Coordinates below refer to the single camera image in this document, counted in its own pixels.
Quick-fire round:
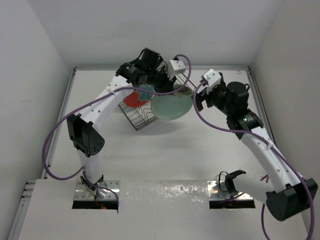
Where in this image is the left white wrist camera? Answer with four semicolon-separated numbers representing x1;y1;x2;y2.
167;59;186;80

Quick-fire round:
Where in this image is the light green plate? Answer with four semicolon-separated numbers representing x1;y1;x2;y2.
151;86;194;121

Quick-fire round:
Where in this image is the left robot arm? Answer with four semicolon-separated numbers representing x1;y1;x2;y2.
66;48;186;191

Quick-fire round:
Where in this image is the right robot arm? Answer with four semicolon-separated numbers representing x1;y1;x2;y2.
192;80;318;222

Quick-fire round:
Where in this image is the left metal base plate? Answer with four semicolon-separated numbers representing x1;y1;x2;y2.
73;180;120;202

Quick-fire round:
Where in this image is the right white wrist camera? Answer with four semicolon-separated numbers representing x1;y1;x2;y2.
201;68;222;94

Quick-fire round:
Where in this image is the wire dish rack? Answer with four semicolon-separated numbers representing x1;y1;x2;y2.
117;64;195;131

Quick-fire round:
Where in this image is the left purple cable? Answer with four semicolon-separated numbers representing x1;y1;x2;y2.
41;54;193;208

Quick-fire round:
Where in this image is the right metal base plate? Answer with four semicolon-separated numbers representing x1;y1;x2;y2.
207;180;254;201

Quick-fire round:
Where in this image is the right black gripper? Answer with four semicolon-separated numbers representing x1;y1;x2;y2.
191;81;233;116

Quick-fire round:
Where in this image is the metal base plate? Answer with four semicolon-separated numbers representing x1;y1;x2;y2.
73;180;120;202
207;180;254;201

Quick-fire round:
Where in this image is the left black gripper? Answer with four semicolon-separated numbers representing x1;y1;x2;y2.
144;64;175;96

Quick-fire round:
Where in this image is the red and teal plate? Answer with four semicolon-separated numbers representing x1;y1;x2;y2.
123;84;155;108

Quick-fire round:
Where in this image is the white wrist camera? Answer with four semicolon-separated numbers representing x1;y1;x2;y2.
201;68;222;94
167;59;186;80

